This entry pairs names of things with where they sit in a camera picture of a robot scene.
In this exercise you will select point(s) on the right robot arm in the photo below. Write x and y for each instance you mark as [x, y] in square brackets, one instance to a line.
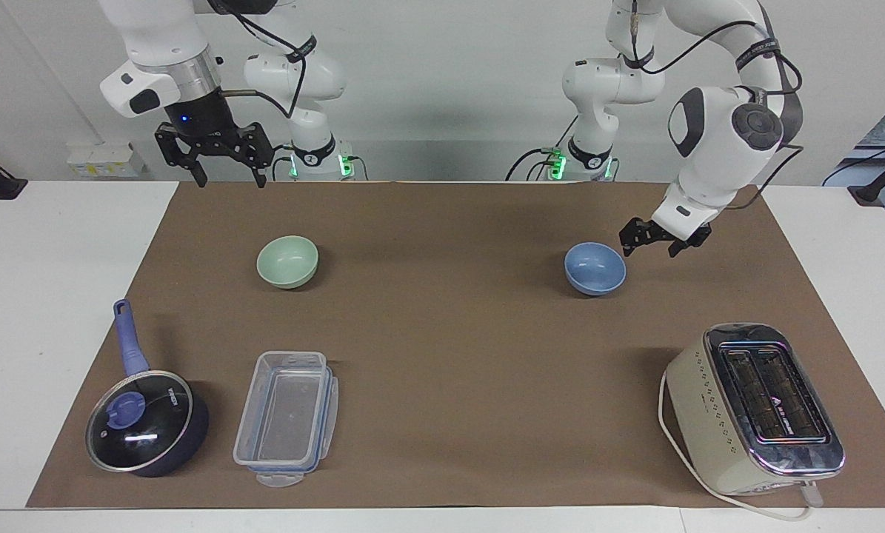
[153, 37]

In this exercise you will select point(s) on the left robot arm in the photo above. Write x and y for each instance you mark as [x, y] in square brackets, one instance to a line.
[723, 126]

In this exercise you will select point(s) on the green bowl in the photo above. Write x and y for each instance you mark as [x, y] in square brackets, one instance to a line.
[287, 261]

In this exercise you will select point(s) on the beige and chrome toaster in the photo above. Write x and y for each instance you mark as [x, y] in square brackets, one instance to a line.
[716, 422]

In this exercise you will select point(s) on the blue bowl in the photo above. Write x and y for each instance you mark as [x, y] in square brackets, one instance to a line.
[595, 268]

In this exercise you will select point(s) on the glass lid with blue knob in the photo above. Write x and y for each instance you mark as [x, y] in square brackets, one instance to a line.
[142, 426]

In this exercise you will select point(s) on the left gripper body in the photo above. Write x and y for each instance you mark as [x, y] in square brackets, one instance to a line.
[672, 235]

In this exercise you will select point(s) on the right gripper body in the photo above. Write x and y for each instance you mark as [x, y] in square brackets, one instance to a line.
[201, 118]

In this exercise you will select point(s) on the dark blue saucepan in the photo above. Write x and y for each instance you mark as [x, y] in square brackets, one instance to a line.
[190, 437]

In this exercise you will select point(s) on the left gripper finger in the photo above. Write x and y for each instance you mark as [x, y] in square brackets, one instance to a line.
[692, 240]
[638, 235]

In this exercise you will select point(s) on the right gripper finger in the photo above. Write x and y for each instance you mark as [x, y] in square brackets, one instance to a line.
[255, 148]
[179, 148]

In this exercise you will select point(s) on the clear plastic container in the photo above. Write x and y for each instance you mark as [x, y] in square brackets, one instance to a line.
[286, 418]

